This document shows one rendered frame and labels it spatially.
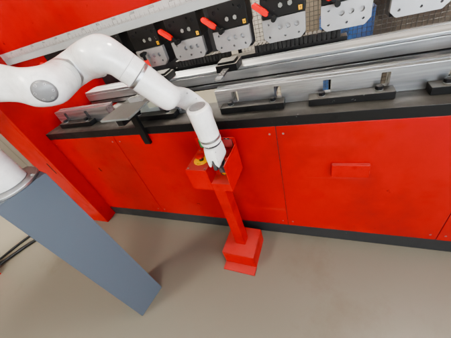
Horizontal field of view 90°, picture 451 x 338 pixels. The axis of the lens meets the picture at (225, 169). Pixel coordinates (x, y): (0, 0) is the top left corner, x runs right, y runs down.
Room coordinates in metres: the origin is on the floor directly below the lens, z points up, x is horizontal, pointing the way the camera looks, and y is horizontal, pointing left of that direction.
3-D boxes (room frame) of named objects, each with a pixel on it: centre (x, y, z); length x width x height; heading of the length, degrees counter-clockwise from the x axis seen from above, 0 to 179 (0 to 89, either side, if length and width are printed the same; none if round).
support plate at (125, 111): (1.20, 0.36, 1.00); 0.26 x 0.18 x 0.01; 150
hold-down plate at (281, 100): (0.98, -0.21, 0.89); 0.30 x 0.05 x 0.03; 60
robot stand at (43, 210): (0.77, 0.75, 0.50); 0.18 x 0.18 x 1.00; 48
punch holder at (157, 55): (1.24, 0.14, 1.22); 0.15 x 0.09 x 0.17; 60
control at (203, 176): (0.83, 0.04, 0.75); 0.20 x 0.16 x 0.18; 58
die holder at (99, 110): (1.60, 0.77, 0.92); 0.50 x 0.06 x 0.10; 60
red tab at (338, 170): (0.68, -0.53, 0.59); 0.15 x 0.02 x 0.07; 60
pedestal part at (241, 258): (0.81, 0.06, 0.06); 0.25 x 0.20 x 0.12; 148
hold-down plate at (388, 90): (0.78, -0.56, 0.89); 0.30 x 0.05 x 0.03; 60
